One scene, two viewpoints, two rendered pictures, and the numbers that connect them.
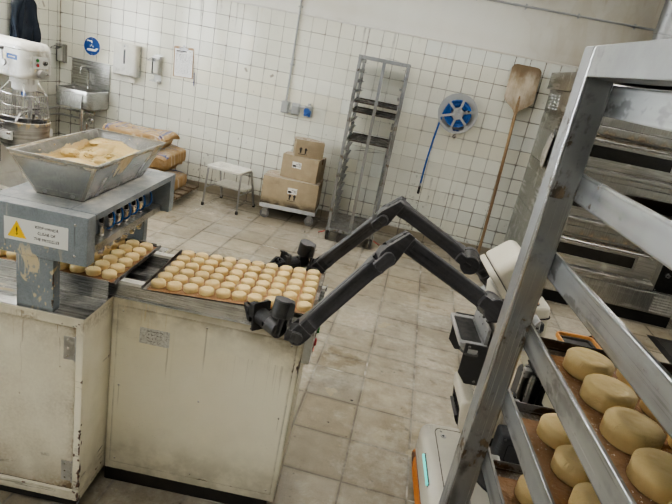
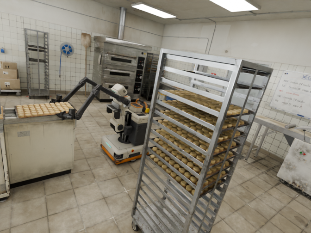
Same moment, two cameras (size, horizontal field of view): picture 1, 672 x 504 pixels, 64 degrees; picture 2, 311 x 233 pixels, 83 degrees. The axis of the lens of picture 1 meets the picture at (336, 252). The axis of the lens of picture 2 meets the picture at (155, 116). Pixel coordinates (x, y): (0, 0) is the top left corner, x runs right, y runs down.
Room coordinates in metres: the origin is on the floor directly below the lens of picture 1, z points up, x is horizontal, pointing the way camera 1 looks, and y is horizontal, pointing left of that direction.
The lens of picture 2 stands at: (-0.47, 0.73, 1.76)
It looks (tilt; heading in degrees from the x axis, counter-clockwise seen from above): 19 degrees down; 316
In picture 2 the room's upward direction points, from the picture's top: 11 degrees clockwise
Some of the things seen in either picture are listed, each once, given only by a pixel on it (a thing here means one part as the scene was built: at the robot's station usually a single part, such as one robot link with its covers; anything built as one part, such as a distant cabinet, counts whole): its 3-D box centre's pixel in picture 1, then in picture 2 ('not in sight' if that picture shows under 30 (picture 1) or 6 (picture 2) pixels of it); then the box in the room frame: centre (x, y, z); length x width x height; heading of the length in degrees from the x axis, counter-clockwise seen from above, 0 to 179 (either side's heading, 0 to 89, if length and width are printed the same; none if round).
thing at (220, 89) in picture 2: not in sight; (219, 89); (0.28, -0.64, 1.59); 0.64 x 0.03 x 0.03; 179
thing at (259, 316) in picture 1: (264, 318); (65, 115); (1.59, 0.19, 0.92); 0.07 x 0.07 x 0.10; 44
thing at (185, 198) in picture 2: not in sight; (186, 199); (0.28, -0.64, 0.42); 0.64 x 0.03 x 0.03; 179
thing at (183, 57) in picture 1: (184, 64); not in sight; (6.21, 2.05, 1.37); 0.27 x 0.02 x 0.40; 84
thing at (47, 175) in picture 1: (95, 164); not in sight; (1.87, 0.90, 1.25); 0.56 x 0.29 x 0.14; 179
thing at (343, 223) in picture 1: (367, 151); (37, 64); (5.56, -0.11, 0.93); 0.64 x 0.51 x 1.78; 177
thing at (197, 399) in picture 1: (210, 383); (41, 144); (1.86, 0.39, 0.45); 0.70 x 0.34 x 0.90; 89
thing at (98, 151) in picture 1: (96, 157); not in sight; (1.87, 0.90, 1.28); 0.54 x 0.27 x 0.06; 179
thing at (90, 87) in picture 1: (89, 88); not in sight; (6.14, 3.06, 0.93); 0.99 x 0.38 x 1.09; 84
